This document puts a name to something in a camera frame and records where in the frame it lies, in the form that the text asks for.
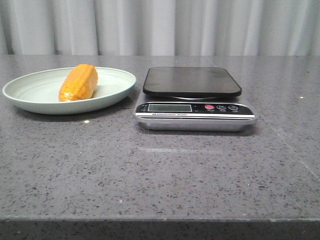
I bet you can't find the orange corn cob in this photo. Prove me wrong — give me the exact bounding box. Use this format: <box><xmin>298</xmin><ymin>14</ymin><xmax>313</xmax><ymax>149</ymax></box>
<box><xmin>58</xmin><ymin>64</ymin><xmax>98</xmax><ymax>102</ymax></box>

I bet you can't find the silver black kitchen scale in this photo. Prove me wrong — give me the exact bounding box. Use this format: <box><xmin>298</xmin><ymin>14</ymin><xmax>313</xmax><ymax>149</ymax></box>
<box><xmin>134</xmin><ymin>66</ymin><xmax>258</xmax><ymax>132</ymax></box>

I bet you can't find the pale green plate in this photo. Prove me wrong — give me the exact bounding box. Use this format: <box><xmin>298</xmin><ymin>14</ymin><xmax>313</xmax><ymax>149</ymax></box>
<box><xmin>2</xmin><ymin>67</ymin><xmax>136</xmax><ymax>115</ymax></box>

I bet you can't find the white pleated curtain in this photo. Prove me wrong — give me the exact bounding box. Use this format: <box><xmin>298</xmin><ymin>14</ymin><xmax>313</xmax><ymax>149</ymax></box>
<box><xmin>0</xmin><ymin>0</ymin><xmax>320</xmax><ymax>56</ymax></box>

